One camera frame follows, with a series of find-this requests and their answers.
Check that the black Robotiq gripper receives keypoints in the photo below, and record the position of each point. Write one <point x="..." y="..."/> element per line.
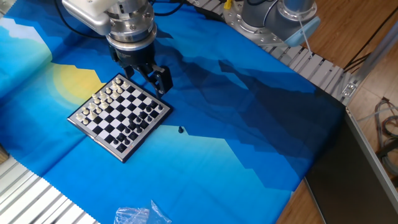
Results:
<point x="130" y="57"/>

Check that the black chess piece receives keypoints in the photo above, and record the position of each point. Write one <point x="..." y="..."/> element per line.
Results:
<point x="180" y="130"/>
<point x="149" y="119"/>
<point x="160" y="107"/>
<point x="126" y="142"/>
<point x="121" y="148"/>
<point x="139" y="129"/>

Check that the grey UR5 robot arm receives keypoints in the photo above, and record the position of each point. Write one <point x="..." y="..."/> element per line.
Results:
<point x="264" y="15"/>

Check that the black white folding chessboard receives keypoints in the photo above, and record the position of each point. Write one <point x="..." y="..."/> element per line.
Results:
<point x="109" y="119"/>

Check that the white chess pawn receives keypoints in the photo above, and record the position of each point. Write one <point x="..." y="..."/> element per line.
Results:
<point x="125" y="84"/>
<point x="119" y="90"/>
<point x="92" y="115"/>
<point x="98" y="110"/>
<point x="115" y="95"/>
<point x="85" y="121"/>
<point x="104" y="105"/>
<point x="109" y="100"/>

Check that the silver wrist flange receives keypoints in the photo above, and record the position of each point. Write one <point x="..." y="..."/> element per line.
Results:
<point x="130" y="28"/>

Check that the tall white chess piece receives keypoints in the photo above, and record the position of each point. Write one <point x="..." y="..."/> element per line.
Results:
<point x="95" y="99"/>

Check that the silver vented wrist box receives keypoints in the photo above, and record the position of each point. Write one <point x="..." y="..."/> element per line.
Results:
<point x="84" y="18"/>

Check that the blue landscape print cloth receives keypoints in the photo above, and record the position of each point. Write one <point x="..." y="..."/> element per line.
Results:
<point x="217" y="155"/>

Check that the yellow plastic item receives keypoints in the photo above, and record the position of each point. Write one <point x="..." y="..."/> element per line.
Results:
<point x="228" y="4"/>

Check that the clear plastic zip bag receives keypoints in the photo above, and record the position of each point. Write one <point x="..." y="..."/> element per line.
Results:
<point x="133" y="216"/>

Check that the black panel with silver frame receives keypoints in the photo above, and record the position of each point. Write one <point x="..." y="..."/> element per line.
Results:
<point x="342" y="174"/>

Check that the aluminium frame bar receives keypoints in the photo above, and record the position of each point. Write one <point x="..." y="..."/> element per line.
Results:
<point x="377" y="55"/>

